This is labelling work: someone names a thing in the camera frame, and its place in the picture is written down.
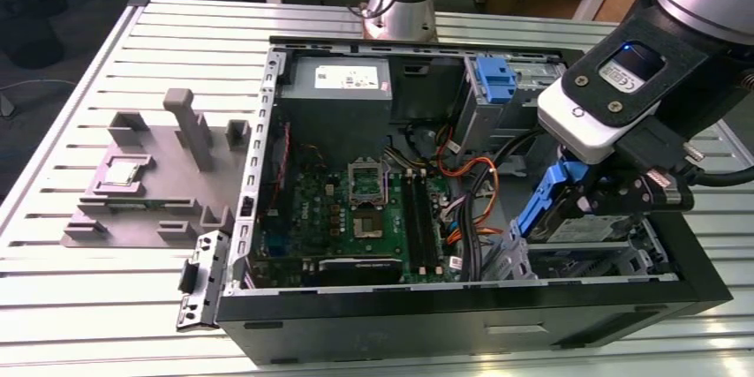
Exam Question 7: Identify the metal socket cover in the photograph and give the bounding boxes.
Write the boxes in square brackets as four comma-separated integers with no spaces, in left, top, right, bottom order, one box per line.
[347,158,389,210]

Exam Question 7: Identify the black graphics card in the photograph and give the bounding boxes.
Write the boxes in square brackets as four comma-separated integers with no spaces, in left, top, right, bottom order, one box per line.
[316,257,405,286]

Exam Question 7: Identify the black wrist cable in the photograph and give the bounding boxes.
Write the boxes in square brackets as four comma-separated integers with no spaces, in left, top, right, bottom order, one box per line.
[647,142,754,188]

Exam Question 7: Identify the CPU socket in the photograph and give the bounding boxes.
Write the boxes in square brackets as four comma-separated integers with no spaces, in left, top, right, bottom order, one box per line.
[352,213,393,241]

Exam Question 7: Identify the green motherboard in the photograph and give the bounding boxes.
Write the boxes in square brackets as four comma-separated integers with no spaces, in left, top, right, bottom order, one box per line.
[256,160,467,285]

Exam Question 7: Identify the hard disk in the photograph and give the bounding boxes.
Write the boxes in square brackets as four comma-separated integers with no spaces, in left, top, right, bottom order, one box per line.
[515,160,635,245]

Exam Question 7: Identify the black office chair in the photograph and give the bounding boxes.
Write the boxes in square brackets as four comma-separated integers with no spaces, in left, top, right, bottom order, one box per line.
[0,0,69,69]

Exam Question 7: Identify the grey power supply unit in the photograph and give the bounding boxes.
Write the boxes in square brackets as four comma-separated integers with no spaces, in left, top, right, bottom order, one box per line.
[276,55,395,166]

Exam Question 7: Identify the orange wire bundle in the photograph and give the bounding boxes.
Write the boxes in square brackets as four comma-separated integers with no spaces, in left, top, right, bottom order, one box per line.
[437,155,502,245]

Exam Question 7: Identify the black RAM slot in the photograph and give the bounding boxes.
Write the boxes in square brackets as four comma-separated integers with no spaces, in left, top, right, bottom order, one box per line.
[403,169,427,276]

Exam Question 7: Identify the metal drive cage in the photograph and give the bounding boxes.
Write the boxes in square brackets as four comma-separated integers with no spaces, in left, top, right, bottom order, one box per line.
[456,55,567,157]

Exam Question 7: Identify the thick black cables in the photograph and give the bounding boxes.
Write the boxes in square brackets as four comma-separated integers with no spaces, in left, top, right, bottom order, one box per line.
[456,127,548,282]

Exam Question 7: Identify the silver CPU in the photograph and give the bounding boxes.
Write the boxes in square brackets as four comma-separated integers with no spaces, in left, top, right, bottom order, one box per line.
[105,160,143,186]

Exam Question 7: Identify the black open PC case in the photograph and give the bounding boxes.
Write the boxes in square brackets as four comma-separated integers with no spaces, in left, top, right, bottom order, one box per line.
[215,34,734,365]

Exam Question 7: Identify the blue plastic drive latch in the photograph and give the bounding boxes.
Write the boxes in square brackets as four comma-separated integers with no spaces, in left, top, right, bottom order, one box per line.
[476,57,518,104]

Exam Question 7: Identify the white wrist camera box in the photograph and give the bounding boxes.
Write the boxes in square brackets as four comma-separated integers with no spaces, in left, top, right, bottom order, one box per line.
[536,80,664,164]

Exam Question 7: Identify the grey parts rack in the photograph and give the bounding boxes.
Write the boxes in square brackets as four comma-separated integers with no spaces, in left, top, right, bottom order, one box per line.
[60,87,252,248]

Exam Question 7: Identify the metal disk bay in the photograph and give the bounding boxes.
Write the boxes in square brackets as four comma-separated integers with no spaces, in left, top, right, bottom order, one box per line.
[481,217,670,281]

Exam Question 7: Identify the hinged metal case bracket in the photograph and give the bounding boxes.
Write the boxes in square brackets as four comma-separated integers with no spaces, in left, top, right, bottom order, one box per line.
[176,230,235,334]

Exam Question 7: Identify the green RAM stick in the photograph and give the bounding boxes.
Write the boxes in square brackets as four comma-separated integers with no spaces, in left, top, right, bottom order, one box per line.
[105,200,196,211]

